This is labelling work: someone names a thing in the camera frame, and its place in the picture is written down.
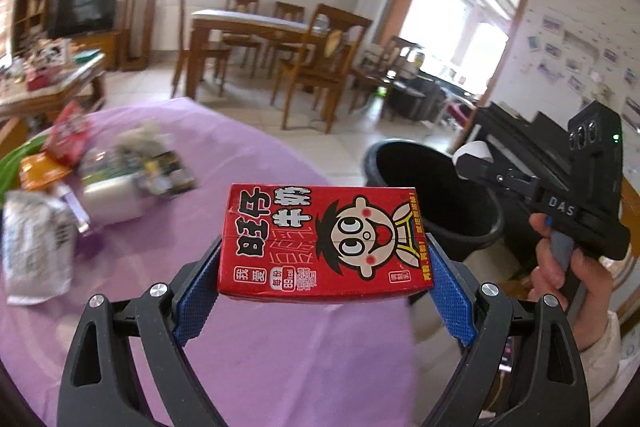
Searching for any cluttered coffee table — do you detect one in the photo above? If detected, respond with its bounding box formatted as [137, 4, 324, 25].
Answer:
[0, 39, 108, 142]

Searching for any purple tablecloth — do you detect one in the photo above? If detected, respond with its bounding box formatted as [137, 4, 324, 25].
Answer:
[0, 97, 426, 427]

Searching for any wooden chair with oval back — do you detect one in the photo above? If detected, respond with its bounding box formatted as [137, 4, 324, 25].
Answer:
[348, 36, 418, 115]
[272, 4, 373, 135]

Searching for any person's right hand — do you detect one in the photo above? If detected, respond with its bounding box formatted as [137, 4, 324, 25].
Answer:
[529, 213, 613, 343]

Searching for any group of wall photos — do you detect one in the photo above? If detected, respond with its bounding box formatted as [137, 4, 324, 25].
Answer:
[525, 14, 640, 128]

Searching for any wooden dining chair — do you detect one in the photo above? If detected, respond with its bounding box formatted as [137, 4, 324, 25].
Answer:
[171, 0, 231, 98]
[222, 0, 261, 58]
[272, 1, 306, 62]

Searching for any green plastic basin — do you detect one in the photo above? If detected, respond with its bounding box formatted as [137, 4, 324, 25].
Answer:
[0, 139, 48, 198]

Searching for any black armchair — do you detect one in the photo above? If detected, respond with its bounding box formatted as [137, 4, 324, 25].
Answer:
[390, 74, 451, 122]

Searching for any white standing air conditioner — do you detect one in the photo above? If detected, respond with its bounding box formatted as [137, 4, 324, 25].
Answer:
[357, 0, 392, 58]

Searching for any black flat television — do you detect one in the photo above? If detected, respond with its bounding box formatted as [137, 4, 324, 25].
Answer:
[46, 0, 122, 40]

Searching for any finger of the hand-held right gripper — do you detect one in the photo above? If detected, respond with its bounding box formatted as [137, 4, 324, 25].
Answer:
[457, 154, 541, 208]

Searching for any orange snack packet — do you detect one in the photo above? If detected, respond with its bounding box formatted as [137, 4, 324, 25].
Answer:
[19, 154, 71, 192]

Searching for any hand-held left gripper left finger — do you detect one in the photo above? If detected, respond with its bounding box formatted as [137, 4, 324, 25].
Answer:
[56, 236, 224, 427]

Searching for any silver foil bag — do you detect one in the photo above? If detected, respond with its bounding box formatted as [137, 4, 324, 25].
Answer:
[0, 189, 81, 305]

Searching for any red snack packet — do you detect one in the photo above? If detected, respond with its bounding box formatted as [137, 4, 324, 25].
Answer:
[42, 101, 93, 168]

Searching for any wooden dining table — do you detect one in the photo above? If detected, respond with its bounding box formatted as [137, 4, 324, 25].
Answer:
[191, 8, 333, 100]

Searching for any black trash bin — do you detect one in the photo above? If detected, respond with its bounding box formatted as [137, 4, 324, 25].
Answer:
[364, 138, 506, 308]

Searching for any red milk carton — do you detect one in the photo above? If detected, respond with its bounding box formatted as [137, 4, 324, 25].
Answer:
[217, 183, 435, 305]

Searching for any wooden television cabinet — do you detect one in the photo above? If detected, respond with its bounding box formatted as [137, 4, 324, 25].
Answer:
[67, 29, 121, 72]

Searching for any dark snack packet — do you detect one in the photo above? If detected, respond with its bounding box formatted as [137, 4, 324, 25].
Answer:
[140, 152, 197, 198]

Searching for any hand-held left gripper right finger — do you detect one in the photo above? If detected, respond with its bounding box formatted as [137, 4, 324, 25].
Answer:
[424, 233, 592, 427]

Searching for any person's right forearm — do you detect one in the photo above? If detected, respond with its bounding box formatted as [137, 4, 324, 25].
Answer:
[572, 309, 640, 422]

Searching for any tall wooden stand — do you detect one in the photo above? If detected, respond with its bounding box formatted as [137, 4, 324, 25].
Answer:
[121, 0, 157, 72]

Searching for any white plastic container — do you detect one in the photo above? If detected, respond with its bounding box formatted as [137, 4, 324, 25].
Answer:
[80, 147, 161, 225]

